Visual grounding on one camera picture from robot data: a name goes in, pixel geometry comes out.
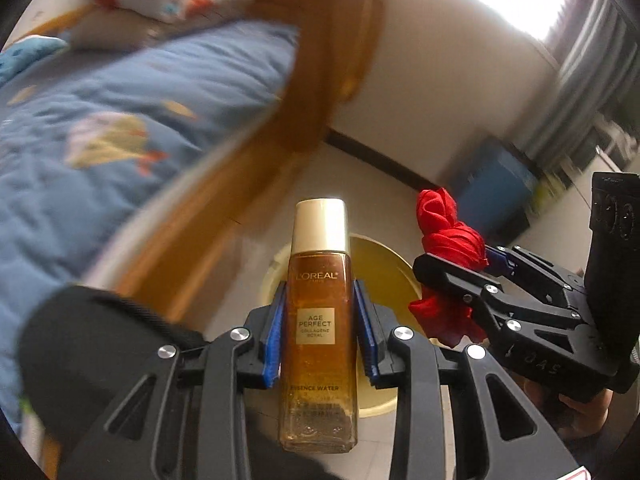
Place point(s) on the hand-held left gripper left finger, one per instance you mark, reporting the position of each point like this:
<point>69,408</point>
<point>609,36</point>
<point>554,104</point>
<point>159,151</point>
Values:
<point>272,335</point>

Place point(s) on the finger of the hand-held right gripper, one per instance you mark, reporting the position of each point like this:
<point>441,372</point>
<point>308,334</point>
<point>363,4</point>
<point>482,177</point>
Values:
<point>450,277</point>
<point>496,256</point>

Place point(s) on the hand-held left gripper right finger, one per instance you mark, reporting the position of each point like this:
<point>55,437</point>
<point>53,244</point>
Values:
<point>367,340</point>

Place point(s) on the red plastic bag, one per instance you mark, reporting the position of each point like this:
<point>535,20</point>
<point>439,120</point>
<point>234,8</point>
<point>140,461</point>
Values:
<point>450,240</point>

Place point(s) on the yellow round bin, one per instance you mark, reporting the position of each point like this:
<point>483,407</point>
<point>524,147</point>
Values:
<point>380,270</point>

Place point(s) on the amber glass bottle cream cap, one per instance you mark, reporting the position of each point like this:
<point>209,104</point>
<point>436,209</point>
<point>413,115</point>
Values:
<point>317,280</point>

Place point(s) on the person's right hand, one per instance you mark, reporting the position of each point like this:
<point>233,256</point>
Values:
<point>587,412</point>

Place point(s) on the blue box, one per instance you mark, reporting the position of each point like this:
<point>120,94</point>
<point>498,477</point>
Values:
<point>495,185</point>

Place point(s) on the dark clothing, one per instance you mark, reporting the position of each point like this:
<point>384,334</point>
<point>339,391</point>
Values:
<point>85,360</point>

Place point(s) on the grey curtain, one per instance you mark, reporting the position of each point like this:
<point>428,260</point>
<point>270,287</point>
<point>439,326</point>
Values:
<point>585,70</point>

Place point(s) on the blue printed blanket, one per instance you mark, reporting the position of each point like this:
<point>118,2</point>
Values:
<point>100,85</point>

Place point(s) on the light blue patterned cloth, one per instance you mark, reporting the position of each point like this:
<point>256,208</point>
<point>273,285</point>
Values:
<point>25,57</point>

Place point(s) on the wooden bed frame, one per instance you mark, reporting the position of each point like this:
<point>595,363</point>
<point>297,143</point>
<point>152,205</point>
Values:
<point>325,60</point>

